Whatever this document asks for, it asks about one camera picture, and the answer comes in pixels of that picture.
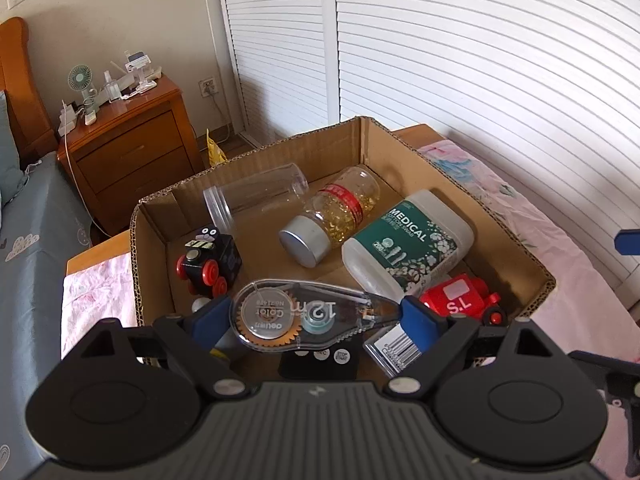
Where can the clear jar of yellow capsules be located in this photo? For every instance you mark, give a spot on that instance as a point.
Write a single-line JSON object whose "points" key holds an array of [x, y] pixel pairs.
{"points": [[340, 205]]}

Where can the white wall socket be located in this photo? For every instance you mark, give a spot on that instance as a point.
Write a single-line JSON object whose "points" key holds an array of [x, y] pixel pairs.
{"points": [[209, 86]]}

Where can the empty clear plastic jar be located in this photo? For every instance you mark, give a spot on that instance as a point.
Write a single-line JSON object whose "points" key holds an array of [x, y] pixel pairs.
{"points": [[260, 192]]}

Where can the wooden headboard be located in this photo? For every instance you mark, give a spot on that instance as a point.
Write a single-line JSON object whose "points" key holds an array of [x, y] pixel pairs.
{"points": [[20, 75]]}

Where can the narrow white louvred wardrobe door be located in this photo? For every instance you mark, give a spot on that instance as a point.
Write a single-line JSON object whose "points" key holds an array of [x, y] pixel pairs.
{"points": [[280, 50]]}

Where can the black toy train car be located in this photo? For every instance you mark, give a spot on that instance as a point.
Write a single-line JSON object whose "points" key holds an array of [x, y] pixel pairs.
{"points": [[220, 260]]}

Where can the white phone holder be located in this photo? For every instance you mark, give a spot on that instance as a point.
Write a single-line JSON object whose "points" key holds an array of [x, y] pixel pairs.
{"points": [[139, 67]]}

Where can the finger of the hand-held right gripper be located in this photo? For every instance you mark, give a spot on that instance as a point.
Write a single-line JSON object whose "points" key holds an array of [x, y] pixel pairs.
{"points": [[622, 375], [629, 242]]}

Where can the white wall switch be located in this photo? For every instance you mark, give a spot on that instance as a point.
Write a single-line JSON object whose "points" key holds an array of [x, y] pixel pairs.
{"points": [[14, 0]]}

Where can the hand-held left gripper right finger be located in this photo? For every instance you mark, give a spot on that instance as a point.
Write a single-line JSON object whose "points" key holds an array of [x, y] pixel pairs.
{"points": [[420, 325]]}

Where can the red toy train car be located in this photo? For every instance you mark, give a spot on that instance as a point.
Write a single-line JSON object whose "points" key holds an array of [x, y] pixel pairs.
{"points": [[460, 297]]}

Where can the yellow bag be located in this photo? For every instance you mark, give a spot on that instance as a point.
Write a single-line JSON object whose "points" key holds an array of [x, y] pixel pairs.
{"points": [[215, 149]]}

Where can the small clear spray bottle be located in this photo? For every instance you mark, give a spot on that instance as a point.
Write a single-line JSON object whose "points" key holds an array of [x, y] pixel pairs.
{"points": [[111, 89]]}

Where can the wide white louvred wardrobe door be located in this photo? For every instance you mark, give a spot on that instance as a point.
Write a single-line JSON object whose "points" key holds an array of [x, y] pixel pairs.
{"points": [[500, 60]]}

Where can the brown cardboard box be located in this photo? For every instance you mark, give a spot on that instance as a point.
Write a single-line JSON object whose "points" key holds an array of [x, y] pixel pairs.
{"points": [[380, 155]]}

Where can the wooden nightstand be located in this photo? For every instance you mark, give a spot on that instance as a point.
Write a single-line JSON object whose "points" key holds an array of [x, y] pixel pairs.
{"points": [[135, 150]]}

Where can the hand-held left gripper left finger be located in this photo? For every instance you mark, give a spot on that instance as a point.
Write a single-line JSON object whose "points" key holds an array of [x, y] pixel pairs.
{"points": [[210, 322]]}

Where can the small green desk fan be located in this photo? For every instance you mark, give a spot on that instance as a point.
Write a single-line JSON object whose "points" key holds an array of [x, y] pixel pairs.
{"points": [[79, 77]]}

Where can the clear plastic case with label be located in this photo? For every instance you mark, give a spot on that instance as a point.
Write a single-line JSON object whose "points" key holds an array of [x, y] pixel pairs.
{"points": [[392, 352]]}

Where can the clear correction tape dispenser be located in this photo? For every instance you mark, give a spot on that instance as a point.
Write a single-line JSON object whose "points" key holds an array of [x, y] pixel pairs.
{"points": [[310, 315]]}

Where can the large blue pillow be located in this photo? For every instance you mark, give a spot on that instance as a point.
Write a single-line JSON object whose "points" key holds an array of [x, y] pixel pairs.
{"points": [[9, 160]]}

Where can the green-label cotton swab box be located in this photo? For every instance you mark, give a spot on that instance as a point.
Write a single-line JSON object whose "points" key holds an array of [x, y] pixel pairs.
{"points": [[415, 240]]}

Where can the white power strip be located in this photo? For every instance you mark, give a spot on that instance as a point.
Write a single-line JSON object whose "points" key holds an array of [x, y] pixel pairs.
{"points": [[69, 119]]}

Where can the black digital timer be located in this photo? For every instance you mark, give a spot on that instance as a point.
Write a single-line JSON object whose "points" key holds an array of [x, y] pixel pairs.
{"points": [[320, 366]]}

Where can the grey-blue bed sheet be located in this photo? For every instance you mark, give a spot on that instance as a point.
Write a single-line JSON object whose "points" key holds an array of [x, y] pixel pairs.
{"points": [[35, 285]]}

